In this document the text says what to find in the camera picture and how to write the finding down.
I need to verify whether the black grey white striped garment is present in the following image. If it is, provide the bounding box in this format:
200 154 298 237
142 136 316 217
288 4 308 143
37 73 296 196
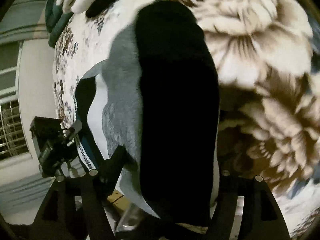
75 1 220 227

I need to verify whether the white metal window grille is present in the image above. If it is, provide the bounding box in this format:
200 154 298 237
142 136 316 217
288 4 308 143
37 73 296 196
0 67 28 160

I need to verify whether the dark green cloth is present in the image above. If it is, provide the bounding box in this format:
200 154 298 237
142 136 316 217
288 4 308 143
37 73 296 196
44 0 73 48

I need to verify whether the floral cream bed cover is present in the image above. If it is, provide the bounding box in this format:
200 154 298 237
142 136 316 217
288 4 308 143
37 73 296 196
53 0 319 239

